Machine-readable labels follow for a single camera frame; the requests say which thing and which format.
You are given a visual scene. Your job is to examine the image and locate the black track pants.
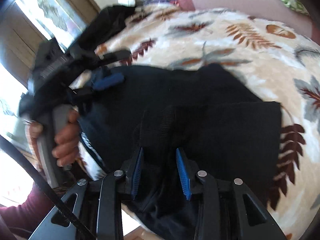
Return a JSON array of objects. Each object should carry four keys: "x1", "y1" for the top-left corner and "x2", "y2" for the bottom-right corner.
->
[{"x1": 78, "y1": 64, "x2": 285, "y2": 239}]

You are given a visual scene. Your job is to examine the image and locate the maroon sleeve forearm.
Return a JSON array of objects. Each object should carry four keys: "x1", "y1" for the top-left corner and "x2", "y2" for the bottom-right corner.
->
[{"x1": 1, "y1": 184, "x2": 54, "y2": 239}]

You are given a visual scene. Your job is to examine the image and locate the person's left hand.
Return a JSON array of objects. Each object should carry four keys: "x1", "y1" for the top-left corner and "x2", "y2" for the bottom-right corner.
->
[{"x1": 25, "y1": 109, "x2": 80, "y2": 170}]

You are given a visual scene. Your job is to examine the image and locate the black clothes pile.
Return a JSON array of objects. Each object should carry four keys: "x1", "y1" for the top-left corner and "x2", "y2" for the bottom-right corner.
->
[{"x1": 70, "y1": 5, "x2": 136, "y2": 51}]

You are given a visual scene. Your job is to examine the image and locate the pink bed sheet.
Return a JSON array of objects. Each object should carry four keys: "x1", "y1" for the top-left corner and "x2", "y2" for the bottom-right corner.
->
[{"x1": 177, "y1": 0, "x2": 319, "y2": 43}]

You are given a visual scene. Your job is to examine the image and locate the leaf-patterned fleece blanket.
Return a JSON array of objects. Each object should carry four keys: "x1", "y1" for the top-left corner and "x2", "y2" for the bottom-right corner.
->
[{"x1": 67, "y1": 3, "x2": 320, "y2": 240}]

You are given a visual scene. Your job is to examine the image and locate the window with frame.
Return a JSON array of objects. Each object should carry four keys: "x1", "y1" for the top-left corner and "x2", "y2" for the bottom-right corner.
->
[{"x1": 1, "y1": 0, "x2": 100, "y2": 86}]

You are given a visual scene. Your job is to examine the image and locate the black cable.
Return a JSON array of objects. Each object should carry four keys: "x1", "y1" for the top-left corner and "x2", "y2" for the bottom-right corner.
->
[{"x1": 0, "y1": 134, "x2": 97, "y2": 240}]

